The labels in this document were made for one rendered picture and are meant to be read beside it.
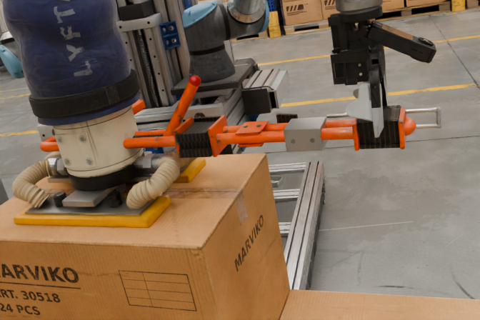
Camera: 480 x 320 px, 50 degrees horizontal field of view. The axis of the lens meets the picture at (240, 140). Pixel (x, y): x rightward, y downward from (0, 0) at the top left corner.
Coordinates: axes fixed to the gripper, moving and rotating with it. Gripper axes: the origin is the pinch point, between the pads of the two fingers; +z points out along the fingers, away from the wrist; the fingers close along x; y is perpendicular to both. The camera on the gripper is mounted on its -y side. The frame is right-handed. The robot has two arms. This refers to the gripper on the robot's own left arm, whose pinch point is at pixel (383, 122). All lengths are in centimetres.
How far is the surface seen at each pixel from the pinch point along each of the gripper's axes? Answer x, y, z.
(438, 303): -18, -7, 54
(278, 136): 3.4, 18.6, 0.4
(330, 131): 3.1, 8.9, 0.0
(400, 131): 4.7, -3.2, 0.0
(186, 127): 0.0, 38.9, -1.3
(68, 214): 13, 64, 12
